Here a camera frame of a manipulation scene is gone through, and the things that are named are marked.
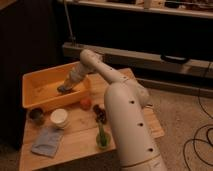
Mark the metal utensil on table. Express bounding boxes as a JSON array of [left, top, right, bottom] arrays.
[[145, 104, 153, 109]]

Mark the low grey shelf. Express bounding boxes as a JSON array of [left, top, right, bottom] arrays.
[[62, 42, 213, 79]]

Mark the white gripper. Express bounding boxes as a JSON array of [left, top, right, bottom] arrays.
[[64, 63, 90, 88]]

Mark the wooden table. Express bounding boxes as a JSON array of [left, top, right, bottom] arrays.
[[19, 74, 164, 171]]

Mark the dark green cup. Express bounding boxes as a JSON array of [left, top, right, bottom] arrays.
[[28, 108, 45, 125]]

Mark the green glass vase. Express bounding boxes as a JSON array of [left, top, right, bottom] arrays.
[[96, 122, 111, 149]]

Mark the dark grape bunch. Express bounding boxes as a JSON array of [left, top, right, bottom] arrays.
[[93, 105, 107, 124]]

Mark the white bowl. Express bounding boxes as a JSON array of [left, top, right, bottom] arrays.
[[50, 108, 69, 129]]

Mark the yellow plastic tray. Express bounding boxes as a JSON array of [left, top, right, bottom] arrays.
[[22, 62, 91, 111]]

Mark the blue folded cloth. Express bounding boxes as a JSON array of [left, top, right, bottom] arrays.
[[31, 127, 64, 157]]

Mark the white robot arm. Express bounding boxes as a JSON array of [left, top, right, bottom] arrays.
[[64, 49, 167, 171]]

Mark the orange fruit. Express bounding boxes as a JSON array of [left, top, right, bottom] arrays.
[[80, 98, 92, 110]]

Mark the black handle on shelf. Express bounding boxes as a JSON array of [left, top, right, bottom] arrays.
[[160, 55, 190, 64]]

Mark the grey metal pole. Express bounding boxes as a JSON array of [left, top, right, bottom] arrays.
[[63, 0, 75, 44]]

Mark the blue grey sponge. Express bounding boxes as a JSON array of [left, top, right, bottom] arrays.
[[57, 85, 73, 94]]

